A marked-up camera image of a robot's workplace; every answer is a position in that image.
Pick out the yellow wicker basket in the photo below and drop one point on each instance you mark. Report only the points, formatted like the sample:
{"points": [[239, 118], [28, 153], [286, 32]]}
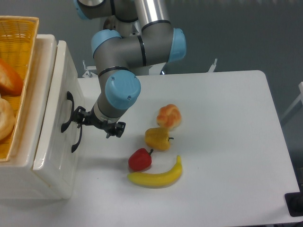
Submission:
{"points": [[17, 40]]}

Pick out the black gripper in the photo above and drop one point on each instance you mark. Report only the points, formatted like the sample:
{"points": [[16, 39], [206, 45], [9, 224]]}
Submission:
{"points": [[80, 115]]}

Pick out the orange knotted bread roll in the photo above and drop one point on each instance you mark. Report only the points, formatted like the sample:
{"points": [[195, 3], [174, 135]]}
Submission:
{"points": [[169, 117]]}

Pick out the black device at edge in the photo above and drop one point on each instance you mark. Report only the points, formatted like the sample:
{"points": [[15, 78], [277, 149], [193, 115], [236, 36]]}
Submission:
{"points": [[294, 203]]}

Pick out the yellow bell pepper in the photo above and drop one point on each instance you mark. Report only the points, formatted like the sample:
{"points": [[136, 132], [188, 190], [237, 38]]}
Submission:
{"points": [[158, 138]]}

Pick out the red bell pepper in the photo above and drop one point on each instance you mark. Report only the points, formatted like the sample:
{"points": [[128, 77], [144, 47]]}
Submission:
{"points": [[140, 159]]}

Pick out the pale round bun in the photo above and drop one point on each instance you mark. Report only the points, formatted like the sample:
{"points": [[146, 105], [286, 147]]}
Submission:
{"points": [[7, 118]]}

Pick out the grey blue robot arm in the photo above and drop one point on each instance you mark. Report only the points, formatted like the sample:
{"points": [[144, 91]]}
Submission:
{"points": [[116, 54]]}

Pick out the yellow banana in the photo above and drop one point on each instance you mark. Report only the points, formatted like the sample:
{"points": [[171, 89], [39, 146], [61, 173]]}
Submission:
{"points": [[158, 180]]}

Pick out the white table bracket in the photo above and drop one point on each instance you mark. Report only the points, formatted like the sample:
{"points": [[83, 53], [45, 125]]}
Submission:
{"points": [[213, 66]]}

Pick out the white drawer cabinet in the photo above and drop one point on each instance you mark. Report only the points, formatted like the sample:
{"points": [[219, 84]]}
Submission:
{"points": [[18, 180]]}

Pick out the white frame at right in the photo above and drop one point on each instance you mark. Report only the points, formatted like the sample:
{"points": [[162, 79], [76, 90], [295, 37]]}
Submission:
{"points": [[293, 108]]}

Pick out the metal table clamp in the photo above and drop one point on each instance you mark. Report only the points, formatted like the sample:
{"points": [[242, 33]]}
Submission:
{"points": [[89, 71]]}

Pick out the orange bread piece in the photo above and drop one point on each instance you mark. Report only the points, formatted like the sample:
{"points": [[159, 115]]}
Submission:
{"points": [[10, 81]]}

